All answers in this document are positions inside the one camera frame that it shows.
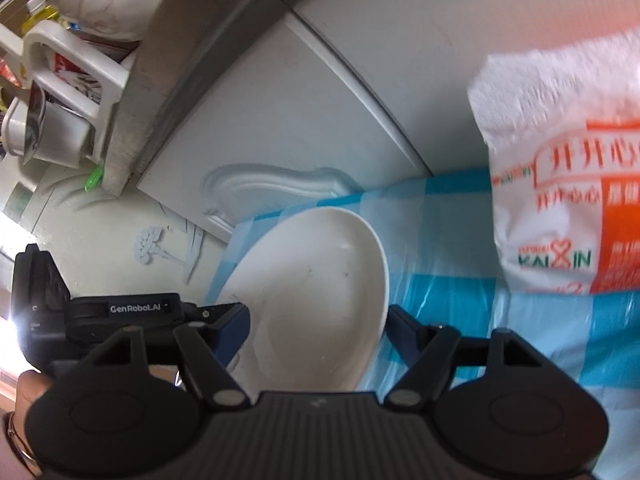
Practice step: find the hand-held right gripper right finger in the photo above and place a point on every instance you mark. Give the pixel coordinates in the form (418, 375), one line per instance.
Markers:
(402, 332)

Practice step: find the orange white tissue pack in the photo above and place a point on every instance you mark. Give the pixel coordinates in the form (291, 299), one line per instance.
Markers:
(550, 210)

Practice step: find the white cabinet door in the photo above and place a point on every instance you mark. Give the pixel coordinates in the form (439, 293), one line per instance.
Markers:
(300, 110)
(425, 35)

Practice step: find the plain white bowl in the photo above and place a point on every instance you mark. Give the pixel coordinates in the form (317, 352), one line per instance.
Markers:
(320, 285)

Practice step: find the grey stone countertop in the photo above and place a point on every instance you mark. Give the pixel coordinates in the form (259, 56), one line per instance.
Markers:
(165, 60)

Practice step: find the white utensil rack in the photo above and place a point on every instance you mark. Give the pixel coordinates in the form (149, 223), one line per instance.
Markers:
(35, 45)

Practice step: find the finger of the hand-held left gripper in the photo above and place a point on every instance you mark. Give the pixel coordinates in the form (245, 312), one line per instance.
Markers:
(205, 314)

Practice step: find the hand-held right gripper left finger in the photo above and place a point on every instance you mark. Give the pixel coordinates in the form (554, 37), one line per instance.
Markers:
(235, 332)

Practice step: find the green clip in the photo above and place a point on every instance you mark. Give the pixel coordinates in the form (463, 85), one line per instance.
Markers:
(95, 177)

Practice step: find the white flower hook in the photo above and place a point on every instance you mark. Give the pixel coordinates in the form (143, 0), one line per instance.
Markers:
(147, 245)

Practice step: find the steel ladle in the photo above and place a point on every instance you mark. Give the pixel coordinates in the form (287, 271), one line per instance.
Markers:
(36, 120)

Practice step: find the person's left hand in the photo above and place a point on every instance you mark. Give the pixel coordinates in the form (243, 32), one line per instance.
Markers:
(30, 390)

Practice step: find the blue checked tablecloth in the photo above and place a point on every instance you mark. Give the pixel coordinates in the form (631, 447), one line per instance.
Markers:
(450, 285)

